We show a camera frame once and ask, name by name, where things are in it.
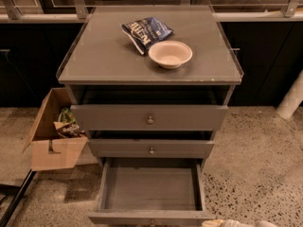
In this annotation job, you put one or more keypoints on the grey drawer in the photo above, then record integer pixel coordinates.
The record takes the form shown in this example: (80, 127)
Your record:
(118, 117)
(147, 148)
(152, 192)

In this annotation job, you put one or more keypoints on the grey top drawer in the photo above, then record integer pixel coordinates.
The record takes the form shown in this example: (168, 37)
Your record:
(118, 117)

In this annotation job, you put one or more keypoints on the brown snack bag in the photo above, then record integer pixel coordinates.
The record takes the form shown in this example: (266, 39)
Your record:
(68, 130)

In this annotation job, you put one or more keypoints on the white paper bowl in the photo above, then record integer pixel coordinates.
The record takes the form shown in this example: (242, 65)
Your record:
(170, 54)

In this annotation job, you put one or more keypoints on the cardboard box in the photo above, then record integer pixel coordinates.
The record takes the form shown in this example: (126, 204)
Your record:
(48, 150)

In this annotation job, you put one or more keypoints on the grey drawer cabinet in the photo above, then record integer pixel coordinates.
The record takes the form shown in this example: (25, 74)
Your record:
(105, 68)

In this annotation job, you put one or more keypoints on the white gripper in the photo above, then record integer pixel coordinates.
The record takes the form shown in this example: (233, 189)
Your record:
(235, 223)

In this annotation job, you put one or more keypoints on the blue chip bag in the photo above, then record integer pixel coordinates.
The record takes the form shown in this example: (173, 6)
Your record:
(146, 32)

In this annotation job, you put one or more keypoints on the black metal floor bar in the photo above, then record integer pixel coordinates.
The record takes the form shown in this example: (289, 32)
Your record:
(17, 192)

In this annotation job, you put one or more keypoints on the grey middle drawer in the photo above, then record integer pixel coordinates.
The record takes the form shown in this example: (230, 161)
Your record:
(147, 148)

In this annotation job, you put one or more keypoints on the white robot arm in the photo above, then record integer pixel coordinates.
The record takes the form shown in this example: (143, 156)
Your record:
(262, 224)

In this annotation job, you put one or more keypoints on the white post base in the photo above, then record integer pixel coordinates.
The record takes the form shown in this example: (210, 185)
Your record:
(292, 99)

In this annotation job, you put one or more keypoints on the green snack bag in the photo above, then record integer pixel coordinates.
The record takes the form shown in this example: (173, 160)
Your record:
(66, 116)

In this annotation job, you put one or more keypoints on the grey bottom drawer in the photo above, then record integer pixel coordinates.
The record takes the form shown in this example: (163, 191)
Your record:
(152, 192)

